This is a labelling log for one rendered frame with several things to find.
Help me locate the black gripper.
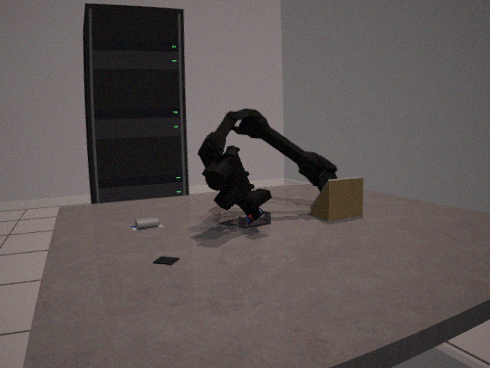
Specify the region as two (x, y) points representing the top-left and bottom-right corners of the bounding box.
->
(228, 170), (272, 221)

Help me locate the blue and red battery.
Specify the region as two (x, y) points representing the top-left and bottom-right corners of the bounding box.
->
(245, 208), (264, 225)

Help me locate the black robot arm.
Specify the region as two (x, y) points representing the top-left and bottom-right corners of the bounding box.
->
(198, 109), (338, 210)

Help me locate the black flat panel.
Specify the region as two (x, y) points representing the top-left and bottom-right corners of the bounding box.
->
(152, 256), (179, 265)

